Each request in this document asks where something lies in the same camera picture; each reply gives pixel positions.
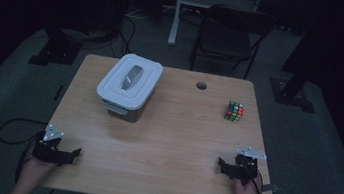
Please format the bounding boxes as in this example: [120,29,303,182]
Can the short black floor strip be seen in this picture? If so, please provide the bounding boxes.
[54,84,65,103]

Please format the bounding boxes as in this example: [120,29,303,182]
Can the round grey cable grommet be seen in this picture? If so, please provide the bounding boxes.
[194,80,209,92]

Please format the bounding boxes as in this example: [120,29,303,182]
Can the black stand with flat base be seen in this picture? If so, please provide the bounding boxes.
[266,0,331,114]
[27,22,86,72]

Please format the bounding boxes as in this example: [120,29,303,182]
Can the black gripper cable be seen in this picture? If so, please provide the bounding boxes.
[0,115,50,189]
[252,170,268,194]

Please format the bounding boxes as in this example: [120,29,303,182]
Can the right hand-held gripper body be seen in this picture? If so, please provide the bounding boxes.
[230,145,269,188]

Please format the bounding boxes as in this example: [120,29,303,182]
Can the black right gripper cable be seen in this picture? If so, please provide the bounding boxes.
[252,170,268,194]

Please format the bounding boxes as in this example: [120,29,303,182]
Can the transparent brown storage box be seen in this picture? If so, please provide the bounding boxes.
[100,77,159,127]

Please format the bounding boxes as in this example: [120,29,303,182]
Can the white lid with grey handle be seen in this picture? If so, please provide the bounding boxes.
[93,48,165,114]

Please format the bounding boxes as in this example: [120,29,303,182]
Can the round grey floor base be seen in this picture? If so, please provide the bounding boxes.
[58,23,117,47]

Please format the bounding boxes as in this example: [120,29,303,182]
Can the white metal stand frame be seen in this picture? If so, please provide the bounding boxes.
[167,0,264,58]

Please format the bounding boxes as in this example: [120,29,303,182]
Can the multicoloured puzzle cube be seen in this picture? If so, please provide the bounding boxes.
[222,99,246,124]

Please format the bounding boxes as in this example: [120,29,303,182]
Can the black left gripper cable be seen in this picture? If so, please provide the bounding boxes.
[0,115,50,189]

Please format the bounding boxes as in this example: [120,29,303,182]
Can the black folding chair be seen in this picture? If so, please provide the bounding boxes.
[187,0,278,83]

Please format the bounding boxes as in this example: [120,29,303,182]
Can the black floor cables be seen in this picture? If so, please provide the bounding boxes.
[111,2,142,62]

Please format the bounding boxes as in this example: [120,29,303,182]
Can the person's left hand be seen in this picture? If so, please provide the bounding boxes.
[19,154,59,182]

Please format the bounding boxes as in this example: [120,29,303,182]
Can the person's right hand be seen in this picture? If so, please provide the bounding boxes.
[231,174,264,194]

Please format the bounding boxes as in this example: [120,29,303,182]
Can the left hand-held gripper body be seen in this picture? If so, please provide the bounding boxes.
[30,122,71,167]

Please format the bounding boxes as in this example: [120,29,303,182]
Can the grey tape strip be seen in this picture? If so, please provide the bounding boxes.
[261,182,281,194]

